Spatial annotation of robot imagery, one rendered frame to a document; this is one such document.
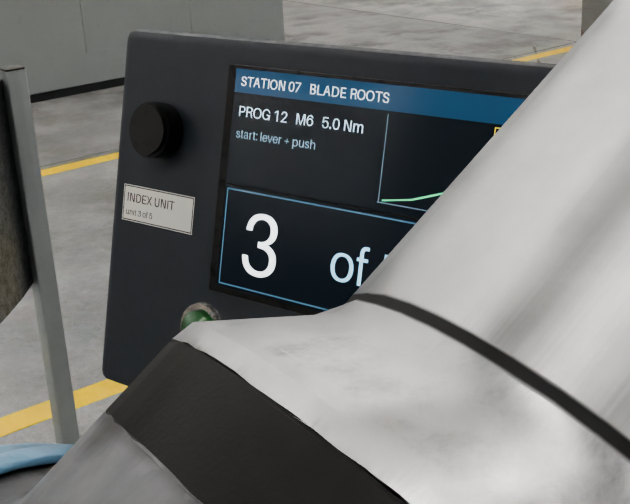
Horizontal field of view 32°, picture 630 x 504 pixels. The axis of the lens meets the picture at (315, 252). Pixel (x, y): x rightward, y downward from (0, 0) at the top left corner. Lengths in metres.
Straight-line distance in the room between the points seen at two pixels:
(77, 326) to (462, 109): 2.93
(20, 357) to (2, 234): 1.20
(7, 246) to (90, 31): 4.41
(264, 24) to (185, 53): 6.49
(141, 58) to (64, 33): 5.78
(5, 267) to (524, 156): 1.93
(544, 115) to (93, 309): 3.31
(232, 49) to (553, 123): 0.39
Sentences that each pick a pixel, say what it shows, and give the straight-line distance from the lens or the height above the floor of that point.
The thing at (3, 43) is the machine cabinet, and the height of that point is 0.35.
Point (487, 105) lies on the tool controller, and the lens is 0.46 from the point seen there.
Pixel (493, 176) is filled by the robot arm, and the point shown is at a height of 1.30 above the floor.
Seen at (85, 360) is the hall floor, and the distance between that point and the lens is 3.14.
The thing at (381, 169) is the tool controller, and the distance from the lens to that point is 0.48.
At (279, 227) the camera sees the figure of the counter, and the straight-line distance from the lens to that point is 0.52.
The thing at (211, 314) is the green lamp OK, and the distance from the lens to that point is 0.55.
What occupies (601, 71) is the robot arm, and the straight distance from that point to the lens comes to 0.16.
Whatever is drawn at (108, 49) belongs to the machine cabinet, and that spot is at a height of 0.23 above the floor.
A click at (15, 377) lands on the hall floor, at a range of 3.11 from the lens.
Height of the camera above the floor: 1.35
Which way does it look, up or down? 21 degrees down
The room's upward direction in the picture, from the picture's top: 3 degrees counter-clockwise
